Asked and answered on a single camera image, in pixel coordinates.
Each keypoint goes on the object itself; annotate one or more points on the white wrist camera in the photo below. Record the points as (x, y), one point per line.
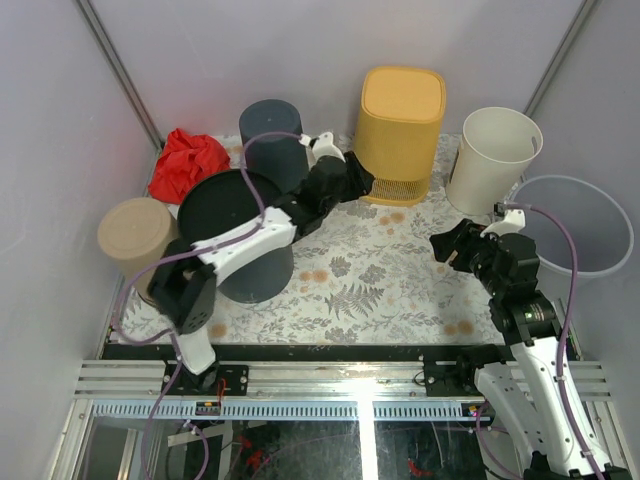
(321, 146)
(507, 219)

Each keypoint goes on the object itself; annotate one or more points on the left aluminium frame post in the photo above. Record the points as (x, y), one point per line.
(113, 59)

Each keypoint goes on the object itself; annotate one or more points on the right aluminium frame post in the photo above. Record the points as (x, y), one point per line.
(574, 31)

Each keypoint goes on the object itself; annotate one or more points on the crumpled red cloth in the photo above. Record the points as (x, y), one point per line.
(185, 161)

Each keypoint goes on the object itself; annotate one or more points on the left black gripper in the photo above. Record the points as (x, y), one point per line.
(360, 178)

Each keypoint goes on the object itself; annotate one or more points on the translucent grey bin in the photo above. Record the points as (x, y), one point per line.
(600, 228)

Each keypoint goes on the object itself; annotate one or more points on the yellow mesh basket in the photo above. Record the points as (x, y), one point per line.
(397, 132)

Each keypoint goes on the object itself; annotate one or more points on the beige bin with black rim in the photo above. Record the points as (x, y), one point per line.
(135, 234)

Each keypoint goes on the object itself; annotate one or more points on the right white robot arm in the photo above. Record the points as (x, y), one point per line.
(548, 425)

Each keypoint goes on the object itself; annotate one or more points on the large dark navy bin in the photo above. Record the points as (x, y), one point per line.
(218, 204)

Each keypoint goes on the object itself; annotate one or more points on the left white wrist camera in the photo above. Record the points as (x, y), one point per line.
(321, 146)

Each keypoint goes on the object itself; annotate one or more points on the slate blue tapered bin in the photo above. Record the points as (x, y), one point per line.
(270, 130)

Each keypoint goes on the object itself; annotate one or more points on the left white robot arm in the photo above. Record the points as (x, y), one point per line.
(184, 284)

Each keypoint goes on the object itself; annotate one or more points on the cream white bin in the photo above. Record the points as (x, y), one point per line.
(497, 145)

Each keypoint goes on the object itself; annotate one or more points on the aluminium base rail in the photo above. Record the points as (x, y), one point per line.
(391, 391)

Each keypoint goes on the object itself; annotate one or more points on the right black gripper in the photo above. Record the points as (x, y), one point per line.
(461, 238)

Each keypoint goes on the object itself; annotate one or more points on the aluminium frame post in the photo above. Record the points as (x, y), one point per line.
(574, 31)
(113, 59)

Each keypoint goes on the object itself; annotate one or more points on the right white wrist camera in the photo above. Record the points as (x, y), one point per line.
(507, 219)

